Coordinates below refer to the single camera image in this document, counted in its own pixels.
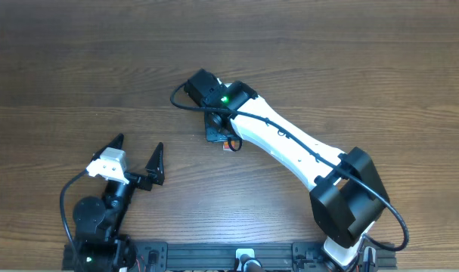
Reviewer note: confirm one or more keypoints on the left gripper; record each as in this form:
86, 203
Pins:
140, 181

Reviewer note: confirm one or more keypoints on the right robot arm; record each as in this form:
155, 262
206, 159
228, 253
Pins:
289, 145

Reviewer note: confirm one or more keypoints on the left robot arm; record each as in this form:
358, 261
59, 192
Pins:
100, 219

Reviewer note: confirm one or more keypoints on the red cube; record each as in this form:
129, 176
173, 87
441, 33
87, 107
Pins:
226, 148

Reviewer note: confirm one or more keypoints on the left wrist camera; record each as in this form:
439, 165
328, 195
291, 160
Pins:
110, 164

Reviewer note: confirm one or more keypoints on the mounting rail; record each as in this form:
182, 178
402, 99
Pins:
206, 257

